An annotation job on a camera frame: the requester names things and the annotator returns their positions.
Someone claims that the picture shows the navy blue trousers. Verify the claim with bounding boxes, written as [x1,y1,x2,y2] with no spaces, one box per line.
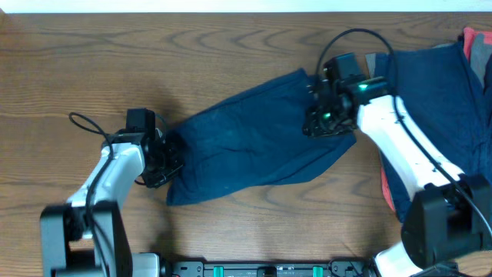
[166,68,356,205]

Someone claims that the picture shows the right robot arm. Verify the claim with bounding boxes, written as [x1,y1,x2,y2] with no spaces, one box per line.
[303,53,491,276]

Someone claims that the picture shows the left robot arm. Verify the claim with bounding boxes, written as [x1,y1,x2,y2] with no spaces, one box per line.
[40,108,184,276]

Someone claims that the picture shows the navy blue folded shirt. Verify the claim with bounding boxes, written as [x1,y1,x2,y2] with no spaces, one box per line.
[374,41,492,224]

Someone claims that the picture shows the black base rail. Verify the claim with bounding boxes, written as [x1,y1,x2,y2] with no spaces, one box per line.
[132,252,462,277]

